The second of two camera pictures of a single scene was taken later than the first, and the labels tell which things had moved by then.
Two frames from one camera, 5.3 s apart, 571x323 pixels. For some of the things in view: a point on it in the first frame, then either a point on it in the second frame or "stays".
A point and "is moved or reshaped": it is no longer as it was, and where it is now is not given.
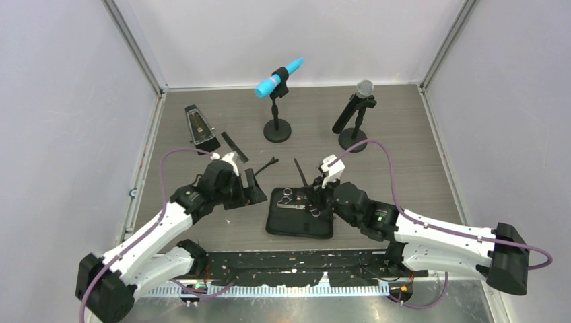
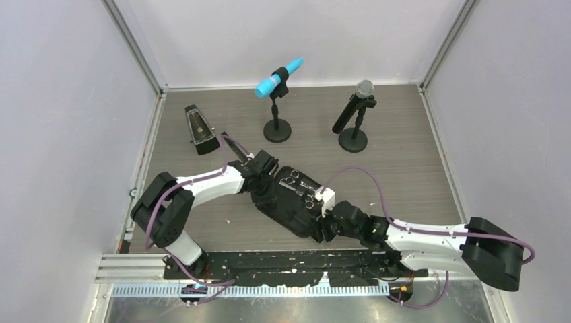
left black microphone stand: (277, 130) stays
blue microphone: (262, 89) stays
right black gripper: (318, 192) → (319, 230)
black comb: (240, 155) stays
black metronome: (203, 136) stays
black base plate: (351, 268) stays
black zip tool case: (295, 221) is moved or reshaped
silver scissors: (287, 202) → (291, 181)
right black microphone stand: (350, 137) stays
